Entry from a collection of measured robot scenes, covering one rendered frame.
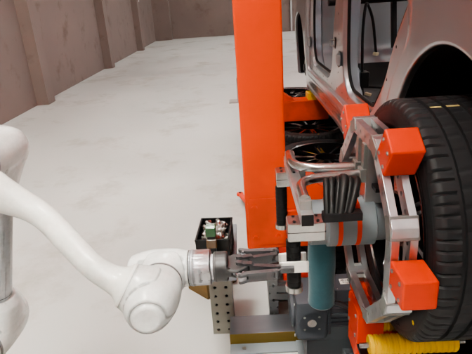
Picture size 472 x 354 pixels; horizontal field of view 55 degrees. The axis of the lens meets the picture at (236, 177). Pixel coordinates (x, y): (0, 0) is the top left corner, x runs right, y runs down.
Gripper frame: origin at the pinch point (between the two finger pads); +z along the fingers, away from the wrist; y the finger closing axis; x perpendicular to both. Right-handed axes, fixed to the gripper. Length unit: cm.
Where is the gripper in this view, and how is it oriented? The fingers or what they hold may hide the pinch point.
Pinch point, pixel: (293, 262)
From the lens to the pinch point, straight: 116.0
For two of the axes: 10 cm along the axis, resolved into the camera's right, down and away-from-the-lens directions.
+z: 10.0, -0.6, -0.3
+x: -0.6, -9.3, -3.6
